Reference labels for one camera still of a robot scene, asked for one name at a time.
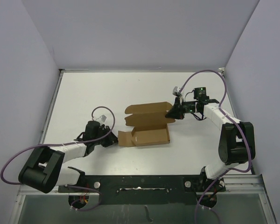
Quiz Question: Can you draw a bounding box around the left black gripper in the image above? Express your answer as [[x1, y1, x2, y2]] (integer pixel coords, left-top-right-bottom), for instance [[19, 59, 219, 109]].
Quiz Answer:
[[93, 125, 120, 147]]

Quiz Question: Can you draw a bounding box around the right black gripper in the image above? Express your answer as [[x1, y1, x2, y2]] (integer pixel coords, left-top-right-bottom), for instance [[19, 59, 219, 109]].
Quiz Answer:
[[165, 97, 197, 120]]

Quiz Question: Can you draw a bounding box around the brown cardboard box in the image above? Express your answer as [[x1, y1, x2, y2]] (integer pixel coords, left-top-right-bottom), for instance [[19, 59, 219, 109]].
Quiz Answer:
[[118, 102, 175, 147]]

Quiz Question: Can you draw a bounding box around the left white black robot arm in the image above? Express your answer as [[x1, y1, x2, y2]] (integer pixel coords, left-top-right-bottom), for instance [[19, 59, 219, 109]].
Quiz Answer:
[[18, 121, 118, 193]]

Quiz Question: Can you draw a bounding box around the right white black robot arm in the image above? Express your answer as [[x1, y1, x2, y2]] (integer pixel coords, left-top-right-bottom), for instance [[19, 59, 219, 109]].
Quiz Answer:
[[165, 87, 256, 191]]

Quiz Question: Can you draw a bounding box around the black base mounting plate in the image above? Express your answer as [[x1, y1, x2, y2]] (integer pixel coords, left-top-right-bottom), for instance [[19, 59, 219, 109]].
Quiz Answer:
[[58, 168, 226, 206]]

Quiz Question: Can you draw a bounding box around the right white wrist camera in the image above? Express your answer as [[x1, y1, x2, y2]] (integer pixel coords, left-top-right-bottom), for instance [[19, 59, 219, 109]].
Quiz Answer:
[[172, 86, 183, 102]]

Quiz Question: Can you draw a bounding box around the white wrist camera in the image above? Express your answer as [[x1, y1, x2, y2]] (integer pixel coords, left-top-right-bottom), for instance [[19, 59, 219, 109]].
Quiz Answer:
[[93, 115, 107, 125], [172, 86, 183, 102]]

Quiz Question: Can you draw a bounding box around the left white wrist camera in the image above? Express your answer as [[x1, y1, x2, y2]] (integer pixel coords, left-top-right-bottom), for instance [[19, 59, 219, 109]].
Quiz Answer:
[[93, 115, 107, 125]]

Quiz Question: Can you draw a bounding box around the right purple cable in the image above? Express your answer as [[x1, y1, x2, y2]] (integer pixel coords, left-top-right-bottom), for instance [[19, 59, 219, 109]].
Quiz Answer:
[[179, 69, 252, 224]]

